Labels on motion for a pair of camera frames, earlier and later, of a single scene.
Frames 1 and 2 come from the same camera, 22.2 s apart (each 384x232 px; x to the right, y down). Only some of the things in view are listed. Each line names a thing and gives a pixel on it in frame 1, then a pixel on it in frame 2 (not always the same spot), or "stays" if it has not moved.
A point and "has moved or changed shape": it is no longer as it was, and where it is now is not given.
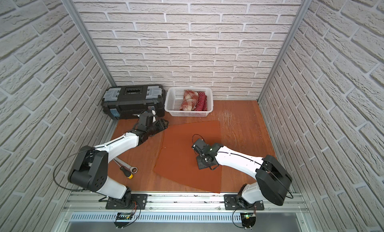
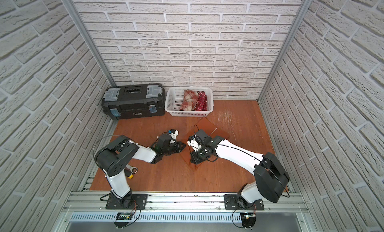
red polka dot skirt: (202, 102) stays
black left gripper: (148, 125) to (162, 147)
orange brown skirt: (177, 159) has moved or changed shape
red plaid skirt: (189, 101) stays
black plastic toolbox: (128, 102) stays
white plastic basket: (189, 101) stays
